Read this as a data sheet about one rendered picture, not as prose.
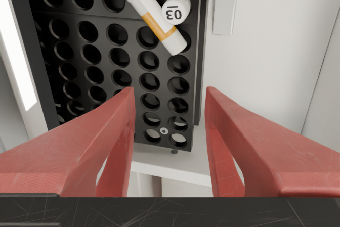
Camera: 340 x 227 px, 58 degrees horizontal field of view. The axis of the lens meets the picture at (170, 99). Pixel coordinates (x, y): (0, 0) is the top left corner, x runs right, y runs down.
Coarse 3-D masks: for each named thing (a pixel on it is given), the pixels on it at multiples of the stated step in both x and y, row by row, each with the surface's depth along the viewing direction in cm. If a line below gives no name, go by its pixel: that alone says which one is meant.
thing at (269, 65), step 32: (256, 0) 20; (288, 0) 20; (320, 0) 20; (256, 32) 22; (288, 32) 21; (320, 32) 21; (224, 64) 24; (256, 64) 23; (288, 64) 22; (320, 64) 22; (256, 96) 24; (288, 96) 24; (288, 128) 25; (160, 160) 24; (192, 160) 24
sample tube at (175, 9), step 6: (168, 0) 14; (174, 0) 14; (180, 0) 14; (186, 0) 15; (162, 6) 15; (168, 6) 14; (174, 6) 14; (180, 6) 14; (186, 6) 14; (162, 12) 15; (168, 12) 14; (174, 12) 14; (180, 12) 14; (186, 12) 14; (168, 18) 15; (174, 18) 15; (180, 18) 15; (174, 24) 15
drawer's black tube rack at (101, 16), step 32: (32, 0) 19; (64, 0) 17; (96, 0) 16; (160, 0) 16; (64, 32) 22; (96, 32) 21; (128, 32) 17; (64, 64) 20; (96, 64) 19; (128, 64) 18; (160, 64) 18; (64, 96) 21; (96, 96) 21; (160, 96) 19; (160, 128) 20
